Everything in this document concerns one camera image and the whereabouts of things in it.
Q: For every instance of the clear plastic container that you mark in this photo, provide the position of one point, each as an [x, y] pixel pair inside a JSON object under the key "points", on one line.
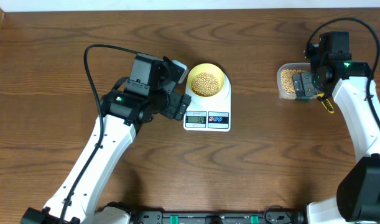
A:
{"points": [[295, 82]]}

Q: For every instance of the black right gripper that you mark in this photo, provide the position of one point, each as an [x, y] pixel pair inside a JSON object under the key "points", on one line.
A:
{"points": [[303, 81]]}

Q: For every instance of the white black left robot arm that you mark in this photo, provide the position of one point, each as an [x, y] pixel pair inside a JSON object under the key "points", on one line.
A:
{"points": [[131, 102]]}

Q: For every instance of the yellow measuring scoop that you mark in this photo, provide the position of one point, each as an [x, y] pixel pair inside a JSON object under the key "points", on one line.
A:
{"points": [[323, 98]]}

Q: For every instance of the white digital kitchen scale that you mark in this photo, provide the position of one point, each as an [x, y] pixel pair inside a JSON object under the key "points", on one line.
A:
{"points": [[211, 113]]}

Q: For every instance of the green tape label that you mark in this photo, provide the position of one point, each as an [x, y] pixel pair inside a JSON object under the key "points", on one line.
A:
{"points": [[305, 100]]}

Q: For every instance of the yellow bowl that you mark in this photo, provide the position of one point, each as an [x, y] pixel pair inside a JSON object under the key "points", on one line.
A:
{"points": [[208, 68]]}

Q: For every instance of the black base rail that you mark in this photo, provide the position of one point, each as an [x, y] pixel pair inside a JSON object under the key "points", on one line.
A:
{"points": [[158, 217]]}

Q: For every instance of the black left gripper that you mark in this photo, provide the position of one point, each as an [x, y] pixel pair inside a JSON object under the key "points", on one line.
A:
{"points": [[178, 104]]}

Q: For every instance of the soybeans pile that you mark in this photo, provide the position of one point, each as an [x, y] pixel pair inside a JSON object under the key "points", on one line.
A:
{"points": [[287, 81]]}

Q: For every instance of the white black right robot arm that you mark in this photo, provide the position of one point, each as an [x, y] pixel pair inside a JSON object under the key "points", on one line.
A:
{"points": [[335, 75]]}

